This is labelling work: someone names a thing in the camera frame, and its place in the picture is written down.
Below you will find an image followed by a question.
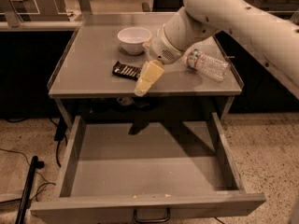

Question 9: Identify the clear plastic water bottle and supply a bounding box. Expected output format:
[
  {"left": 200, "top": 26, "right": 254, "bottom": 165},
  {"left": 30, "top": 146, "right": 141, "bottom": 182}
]
[{"left": 184, "top": 49, "right": 231, "bottom": 82}]

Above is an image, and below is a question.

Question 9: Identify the black pole on floor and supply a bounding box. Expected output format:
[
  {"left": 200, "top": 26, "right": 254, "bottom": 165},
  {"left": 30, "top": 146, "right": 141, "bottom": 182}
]
[{"left": 15, "top": 156, "right": 44, "bottom": 224}]

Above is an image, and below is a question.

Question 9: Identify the black floor cable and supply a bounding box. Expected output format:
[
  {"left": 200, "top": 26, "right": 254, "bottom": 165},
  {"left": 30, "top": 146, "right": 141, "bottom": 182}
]
[{"left": 0, "top": 118, "right": 68, "bottom": 203}]

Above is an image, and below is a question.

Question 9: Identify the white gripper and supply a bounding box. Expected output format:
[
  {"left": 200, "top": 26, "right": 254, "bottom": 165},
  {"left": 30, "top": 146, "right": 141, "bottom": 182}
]
[{"left": 134, "top": 26, "right": 182, "bottom": 97}]

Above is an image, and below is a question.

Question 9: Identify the open grey top drawer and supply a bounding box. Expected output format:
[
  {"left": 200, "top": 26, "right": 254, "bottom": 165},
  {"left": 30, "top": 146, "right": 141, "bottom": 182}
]
[{"left": 30, "top": 114, "right": 266, "bottom": 224}]

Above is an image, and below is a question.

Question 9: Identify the black metal drawer handle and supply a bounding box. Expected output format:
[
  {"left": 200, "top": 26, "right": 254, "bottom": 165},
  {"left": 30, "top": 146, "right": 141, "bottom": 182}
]
[{"left": 133, "top": 208, "right": 171, "bottom": 224}]

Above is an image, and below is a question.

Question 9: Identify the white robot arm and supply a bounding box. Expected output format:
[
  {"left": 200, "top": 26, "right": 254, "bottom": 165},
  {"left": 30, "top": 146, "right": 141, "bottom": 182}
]
[{"left": 135, "top": 0, "right": 299, "bottom": 97}]

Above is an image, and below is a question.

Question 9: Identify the grey horizontal rail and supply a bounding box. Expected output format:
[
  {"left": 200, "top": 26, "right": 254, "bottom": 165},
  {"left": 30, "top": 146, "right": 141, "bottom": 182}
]
[{"left": 0, "top": 21, "right": 80, "bottom": 32}]

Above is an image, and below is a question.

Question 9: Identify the black rxbar chocolate wrapper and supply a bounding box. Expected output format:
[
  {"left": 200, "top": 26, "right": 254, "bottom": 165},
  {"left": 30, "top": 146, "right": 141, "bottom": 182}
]
[{"left": 112, "top": 62, "right": 141, "bottom": 80}]

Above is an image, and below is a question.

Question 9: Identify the white ceramic bowl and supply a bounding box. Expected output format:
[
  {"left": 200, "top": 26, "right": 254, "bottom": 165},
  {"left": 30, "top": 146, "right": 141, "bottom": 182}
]
[{"left": 117, "top": 27, "right": 151, "bottom": 55}]

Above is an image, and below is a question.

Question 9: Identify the black office chair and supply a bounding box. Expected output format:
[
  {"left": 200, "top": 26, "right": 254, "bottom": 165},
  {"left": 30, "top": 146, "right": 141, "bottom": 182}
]
[{"left": 141, "top": 0, "right": 183, "bottom": 12}]

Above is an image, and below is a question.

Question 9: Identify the grey metal drawer cabinet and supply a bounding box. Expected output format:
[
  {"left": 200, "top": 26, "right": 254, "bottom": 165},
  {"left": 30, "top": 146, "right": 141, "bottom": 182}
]
[{"left": 48, "top": 12, "right": 243, "bottom": 127}]

